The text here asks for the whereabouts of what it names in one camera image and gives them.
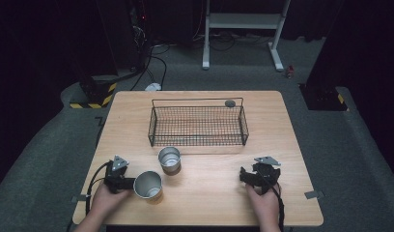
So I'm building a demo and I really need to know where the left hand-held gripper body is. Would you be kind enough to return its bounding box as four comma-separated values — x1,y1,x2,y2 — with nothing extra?
103,155,136,194

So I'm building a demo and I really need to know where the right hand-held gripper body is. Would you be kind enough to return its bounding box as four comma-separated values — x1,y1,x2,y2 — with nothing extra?
252,156,282,195

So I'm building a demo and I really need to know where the orange paper cup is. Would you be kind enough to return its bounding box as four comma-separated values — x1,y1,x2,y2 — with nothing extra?
132,170,163,204

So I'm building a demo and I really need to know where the black wire basket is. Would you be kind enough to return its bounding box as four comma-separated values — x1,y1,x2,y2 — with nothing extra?
148,97,250,148

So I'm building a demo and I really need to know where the person's left hand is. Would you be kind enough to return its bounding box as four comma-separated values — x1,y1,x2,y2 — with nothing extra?
91,183,132,224

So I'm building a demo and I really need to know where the person's right hand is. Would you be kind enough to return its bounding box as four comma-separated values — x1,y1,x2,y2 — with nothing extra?
244,183,282,228

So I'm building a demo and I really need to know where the grey tape piece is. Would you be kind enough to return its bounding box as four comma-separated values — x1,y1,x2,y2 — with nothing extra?
70,193,92,204
304,190,325,200

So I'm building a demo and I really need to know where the silver cup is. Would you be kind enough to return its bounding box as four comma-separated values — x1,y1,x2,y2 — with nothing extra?
157,146,182,175

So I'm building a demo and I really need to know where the black base with yellow stripes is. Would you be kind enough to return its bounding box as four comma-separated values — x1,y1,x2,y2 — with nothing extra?
69,74,118,109
298,82,350,112

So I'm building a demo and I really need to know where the dark equipment tower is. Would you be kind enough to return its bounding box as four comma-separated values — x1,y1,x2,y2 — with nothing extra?
98,0,152,72

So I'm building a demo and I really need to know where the white metal stand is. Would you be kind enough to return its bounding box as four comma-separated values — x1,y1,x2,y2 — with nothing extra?
202,0,292,73

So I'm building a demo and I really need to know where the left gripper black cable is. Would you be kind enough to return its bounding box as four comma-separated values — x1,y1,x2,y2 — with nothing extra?
84,160,113,217

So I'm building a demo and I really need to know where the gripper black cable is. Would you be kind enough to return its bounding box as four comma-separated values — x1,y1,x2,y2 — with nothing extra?
256,170,286,232
84,160,113,217

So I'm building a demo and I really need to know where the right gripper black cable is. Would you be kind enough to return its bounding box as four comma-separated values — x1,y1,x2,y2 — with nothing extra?
256,170,286,232

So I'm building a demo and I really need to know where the black bracket beside table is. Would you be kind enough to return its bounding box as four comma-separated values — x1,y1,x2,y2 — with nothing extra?
94,116,106,149

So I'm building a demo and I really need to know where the black floor cable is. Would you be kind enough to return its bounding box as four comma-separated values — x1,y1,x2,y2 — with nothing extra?
130,43,171,92

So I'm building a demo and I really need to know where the bundle of floor cables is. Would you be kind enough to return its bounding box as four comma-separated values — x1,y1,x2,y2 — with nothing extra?
192,30,271,52

